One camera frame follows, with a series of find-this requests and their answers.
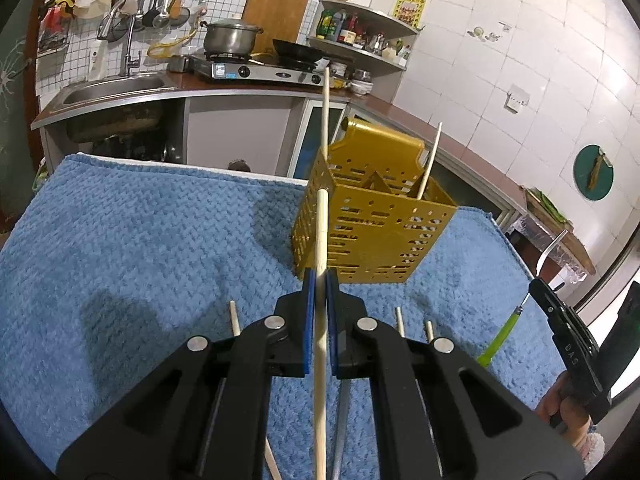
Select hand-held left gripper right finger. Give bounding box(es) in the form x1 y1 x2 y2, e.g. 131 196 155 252
325 269 586 480

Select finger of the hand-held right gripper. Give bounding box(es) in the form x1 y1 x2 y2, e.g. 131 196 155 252
529 279 581 341

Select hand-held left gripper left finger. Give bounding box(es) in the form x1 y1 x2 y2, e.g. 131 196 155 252
56 267 317 480

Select green frog-handled fork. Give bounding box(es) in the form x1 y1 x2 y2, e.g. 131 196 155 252
475 229 569 367

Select yellow perforated utensil holder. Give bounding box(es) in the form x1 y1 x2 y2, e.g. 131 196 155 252
291 116 458 285

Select person's right forearm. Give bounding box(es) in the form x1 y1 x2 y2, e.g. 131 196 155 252
575 430 608 463

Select person's right hand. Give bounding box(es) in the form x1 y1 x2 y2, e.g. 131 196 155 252
537 374 595 455

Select plastic-covered side table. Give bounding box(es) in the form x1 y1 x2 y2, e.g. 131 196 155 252
505 185 598 281

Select green vegetables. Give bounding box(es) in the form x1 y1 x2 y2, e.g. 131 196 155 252
527 187 568 223

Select green round board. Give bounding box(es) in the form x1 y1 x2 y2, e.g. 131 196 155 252
572 144 616 203

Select small brown whisk brush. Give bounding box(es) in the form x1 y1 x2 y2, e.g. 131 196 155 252
587 152 612 192

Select blue knitted blanket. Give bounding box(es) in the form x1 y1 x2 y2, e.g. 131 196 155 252
0 152 566 480

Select brown kitchen counter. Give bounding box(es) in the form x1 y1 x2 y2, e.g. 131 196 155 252
30 72 531 221

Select stacked bowls and plates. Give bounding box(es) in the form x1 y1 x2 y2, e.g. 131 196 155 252
327 60 373 97

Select steel gas stove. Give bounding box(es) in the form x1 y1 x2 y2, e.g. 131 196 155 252
167 54 326 86

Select black wok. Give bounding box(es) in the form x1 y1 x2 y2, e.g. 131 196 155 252
271 38 333 68

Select grey corner shelf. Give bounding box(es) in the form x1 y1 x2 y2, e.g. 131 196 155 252
306 0 421 103

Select steel pot with lid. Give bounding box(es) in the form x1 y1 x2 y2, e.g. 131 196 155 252
199 17 265 57

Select row of condiment bottles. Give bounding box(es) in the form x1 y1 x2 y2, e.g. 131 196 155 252
316 7 413 61

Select steel sink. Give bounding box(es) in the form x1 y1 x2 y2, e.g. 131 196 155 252
59 71 168 111

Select wooden cutting board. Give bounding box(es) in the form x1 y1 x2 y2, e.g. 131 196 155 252
240 0 313 58

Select steel faucet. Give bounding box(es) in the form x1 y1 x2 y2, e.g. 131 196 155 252
97 0 143 78

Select brown glass-panel door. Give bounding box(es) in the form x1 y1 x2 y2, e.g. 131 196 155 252
0 0 53 233

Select red and yellow gloves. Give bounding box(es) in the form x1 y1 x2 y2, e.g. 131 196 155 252
39 0 77 23

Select small wall hook stickers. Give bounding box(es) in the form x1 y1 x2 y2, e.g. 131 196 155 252
467 21 513 43

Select yellow hose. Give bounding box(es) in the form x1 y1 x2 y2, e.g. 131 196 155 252
147 27 201 60

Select yellow wall poster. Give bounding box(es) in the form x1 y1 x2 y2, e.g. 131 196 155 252
391 0 427 28

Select wire skimmer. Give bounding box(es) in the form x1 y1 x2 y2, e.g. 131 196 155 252
100 7 133 43

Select wire wall basket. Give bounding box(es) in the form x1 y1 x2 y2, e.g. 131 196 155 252
36 19 71 57

